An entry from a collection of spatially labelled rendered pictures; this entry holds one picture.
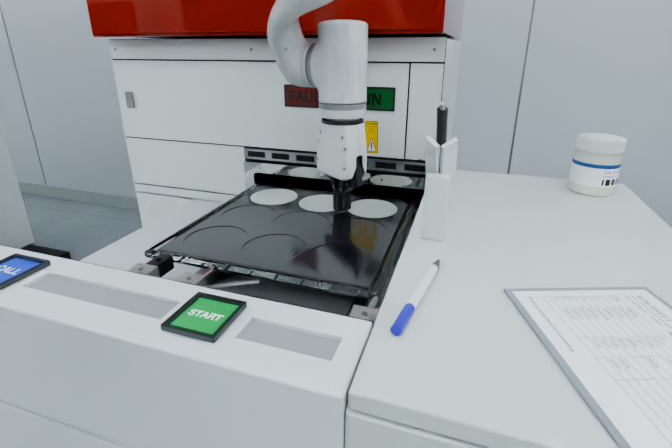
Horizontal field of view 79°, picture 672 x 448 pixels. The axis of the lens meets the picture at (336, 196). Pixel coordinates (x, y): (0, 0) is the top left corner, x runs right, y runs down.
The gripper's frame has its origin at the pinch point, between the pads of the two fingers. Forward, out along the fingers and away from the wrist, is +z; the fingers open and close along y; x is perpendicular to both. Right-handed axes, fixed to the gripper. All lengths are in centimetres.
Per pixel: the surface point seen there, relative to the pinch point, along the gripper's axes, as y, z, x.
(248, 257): 6.0, 2.6, -22.2
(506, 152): -62, 26, 157
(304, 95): -19.3, -17.6, 4.0
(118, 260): -21.1, 10.5, -37.2
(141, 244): -25.7, 10.5, -32.2
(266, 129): -27.6, -9.5, -1.6
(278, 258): 9.0, 2.6, -18.7
